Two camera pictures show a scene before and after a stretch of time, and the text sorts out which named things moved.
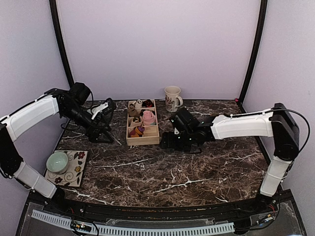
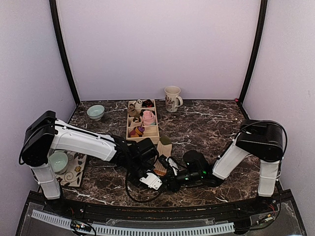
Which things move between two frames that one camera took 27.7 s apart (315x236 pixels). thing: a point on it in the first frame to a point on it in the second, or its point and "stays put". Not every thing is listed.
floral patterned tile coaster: [73, 176] stays put
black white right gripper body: [183, 143] to [178, 186]
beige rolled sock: [132, 111] stays put
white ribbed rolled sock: [138, 104] stays put
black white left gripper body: [91, 133] to [131, 179]
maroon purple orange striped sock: [137, 132] stays put
